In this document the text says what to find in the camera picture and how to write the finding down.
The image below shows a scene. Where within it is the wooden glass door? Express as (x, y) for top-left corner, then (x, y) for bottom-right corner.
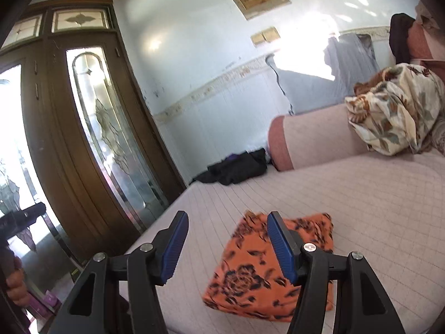
(0, 0), (186, 334)

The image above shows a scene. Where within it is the cream floral blanket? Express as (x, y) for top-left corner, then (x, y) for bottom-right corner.
(345, 63), (445, 156)

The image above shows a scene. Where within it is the orange floral shirt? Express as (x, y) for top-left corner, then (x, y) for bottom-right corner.
(202, 210), (335, 322)

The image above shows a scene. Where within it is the black garment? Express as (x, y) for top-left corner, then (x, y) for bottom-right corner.
(389, 13), (416, 64)

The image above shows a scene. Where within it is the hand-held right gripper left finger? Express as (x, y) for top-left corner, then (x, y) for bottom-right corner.
(47, 210), (190, 334)

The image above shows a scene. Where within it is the brown fuzzy cloth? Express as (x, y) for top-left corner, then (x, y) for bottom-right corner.
(354, 71), (386, 94)

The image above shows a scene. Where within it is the striped sofa cushion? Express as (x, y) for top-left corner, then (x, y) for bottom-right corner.
(429, 118), (445, 154)

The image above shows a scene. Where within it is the purple box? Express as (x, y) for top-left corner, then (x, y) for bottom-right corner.
(29, 290), (58, 315)

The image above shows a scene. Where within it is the pink bolster cushion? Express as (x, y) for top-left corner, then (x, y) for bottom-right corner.
(268, 104), (369, 172)

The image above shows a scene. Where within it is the black clothes pile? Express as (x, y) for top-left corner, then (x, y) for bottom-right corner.
(189, 148), (268, 186)

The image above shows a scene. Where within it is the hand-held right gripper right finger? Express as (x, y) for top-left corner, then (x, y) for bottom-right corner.
(267, 210), (406, 334)

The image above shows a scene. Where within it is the beige towel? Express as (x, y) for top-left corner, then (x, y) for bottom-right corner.
(415, 2), (439, 25)

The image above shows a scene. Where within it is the grey pillow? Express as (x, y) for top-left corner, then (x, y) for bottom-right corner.
(265, 54), (348, 115)
(325, 33), (380, 91)

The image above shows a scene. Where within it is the person's left hand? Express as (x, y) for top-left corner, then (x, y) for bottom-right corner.
(6, 257), (30, 305)

